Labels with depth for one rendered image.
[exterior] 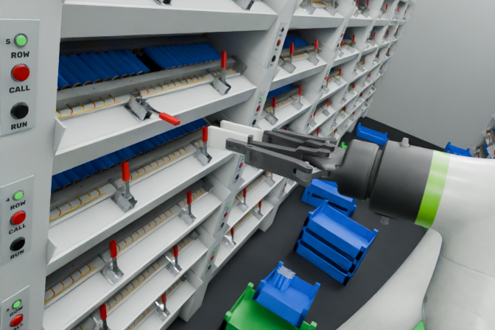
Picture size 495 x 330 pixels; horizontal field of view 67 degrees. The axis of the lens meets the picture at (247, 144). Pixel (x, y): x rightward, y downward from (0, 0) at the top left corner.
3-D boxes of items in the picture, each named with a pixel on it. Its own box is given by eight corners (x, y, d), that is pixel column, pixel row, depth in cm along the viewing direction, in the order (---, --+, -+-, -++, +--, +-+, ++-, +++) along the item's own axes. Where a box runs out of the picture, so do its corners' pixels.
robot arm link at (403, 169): (436, 135, 48) (434, 157, 40) (413, 214, 52) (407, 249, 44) (387, 124, 50) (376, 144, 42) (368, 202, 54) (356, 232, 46)
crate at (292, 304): (272, 275, 171) (280, 260, 170) (313, 300, 165) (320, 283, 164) (251, 298, 143) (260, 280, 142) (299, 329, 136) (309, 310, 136)
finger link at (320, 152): (325, 176, 51) (325, 180, 49) (246, 160, 53) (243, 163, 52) (331, 149, 49) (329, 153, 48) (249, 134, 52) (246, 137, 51)
